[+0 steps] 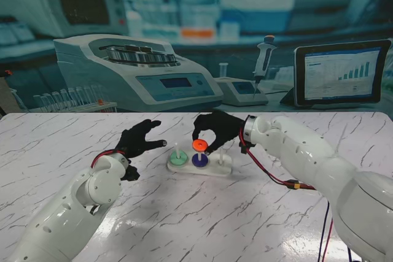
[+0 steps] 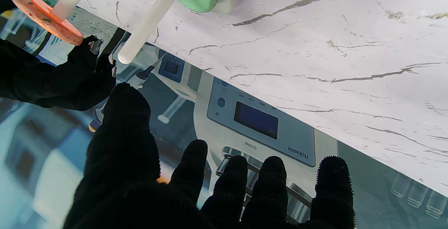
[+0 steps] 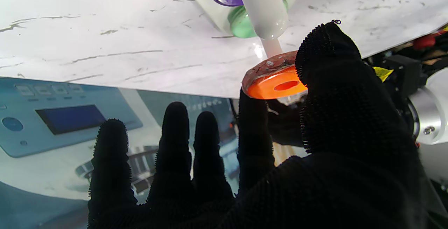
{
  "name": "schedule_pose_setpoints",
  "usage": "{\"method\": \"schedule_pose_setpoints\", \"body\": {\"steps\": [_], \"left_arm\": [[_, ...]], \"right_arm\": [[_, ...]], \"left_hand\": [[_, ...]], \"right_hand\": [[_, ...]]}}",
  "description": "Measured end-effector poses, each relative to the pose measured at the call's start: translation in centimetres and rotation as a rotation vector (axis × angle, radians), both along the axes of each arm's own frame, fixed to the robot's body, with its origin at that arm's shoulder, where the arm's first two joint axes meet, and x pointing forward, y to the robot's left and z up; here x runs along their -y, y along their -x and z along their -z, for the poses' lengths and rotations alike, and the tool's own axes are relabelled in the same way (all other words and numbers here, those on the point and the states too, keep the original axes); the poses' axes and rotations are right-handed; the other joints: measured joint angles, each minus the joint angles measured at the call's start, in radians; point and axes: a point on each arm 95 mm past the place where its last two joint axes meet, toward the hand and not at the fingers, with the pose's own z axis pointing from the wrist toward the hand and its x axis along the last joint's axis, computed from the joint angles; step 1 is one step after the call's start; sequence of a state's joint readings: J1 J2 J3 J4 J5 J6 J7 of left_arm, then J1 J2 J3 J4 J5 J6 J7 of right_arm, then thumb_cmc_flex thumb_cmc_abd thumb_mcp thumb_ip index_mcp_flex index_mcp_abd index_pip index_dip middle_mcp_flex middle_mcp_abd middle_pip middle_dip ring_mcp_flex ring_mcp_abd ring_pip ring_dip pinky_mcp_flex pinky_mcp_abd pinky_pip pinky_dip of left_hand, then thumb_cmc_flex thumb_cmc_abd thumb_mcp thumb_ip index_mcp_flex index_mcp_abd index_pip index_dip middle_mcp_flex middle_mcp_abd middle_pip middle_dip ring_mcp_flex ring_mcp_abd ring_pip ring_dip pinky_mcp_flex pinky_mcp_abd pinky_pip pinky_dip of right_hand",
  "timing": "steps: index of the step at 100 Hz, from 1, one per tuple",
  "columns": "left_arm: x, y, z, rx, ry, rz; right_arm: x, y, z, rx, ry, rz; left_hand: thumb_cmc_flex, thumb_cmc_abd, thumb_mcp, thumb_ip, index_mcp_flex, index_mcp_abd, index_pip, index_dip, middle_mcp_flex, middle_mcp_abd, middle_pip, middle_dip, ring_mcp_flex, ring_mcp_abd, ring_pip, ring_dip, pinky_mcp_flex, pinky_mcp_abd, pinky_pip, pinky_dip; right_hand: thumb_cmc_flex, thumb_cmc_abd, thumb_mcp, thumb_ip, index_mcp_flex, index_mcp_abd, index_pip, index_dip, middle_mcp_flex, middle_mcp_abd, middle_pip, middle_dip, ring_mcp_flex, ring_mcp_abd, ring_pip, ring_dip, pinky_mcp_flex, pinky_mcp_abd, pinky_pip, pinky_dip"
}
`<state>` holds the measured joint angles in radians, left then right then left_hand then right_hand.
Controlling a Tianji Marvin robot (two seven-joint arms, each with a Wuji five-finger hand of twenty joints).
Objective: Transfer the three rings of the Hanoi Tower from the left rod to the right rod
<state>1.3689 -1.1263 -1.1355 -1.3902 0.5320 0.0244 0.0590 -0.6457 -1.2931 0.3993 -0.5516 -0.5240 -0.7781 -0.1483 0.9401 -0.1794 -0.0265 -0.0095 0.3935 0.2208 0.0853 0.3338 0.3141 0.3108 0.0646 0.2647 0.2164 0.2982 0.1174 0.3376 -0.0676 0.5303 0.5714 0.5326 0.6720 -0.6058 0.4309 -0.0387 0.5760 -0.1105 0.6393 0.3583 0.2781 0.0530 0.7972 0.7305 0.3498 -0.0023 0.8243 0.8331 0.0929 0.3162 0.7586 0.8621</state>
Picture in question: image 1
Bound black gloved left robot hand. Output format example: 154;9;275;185
118;120;168;160

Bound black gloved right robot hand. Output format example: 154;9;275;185
192;110;246;155

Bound small orange ring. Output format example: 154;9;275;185
192;139;208;152

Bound large green ring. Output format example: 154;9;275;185
169;150;189;166

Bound medium purple ring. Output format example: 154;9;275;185
191;154;209;168

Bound white Hanoi tower base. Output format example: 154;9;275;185
166;142;233;177

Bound printed laboratory backdrop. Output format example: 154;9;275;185
0;0;393;114

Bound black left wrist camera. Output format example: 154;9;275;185
121;165;141;182

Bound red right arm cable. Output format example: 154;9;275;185
238;129;354;262

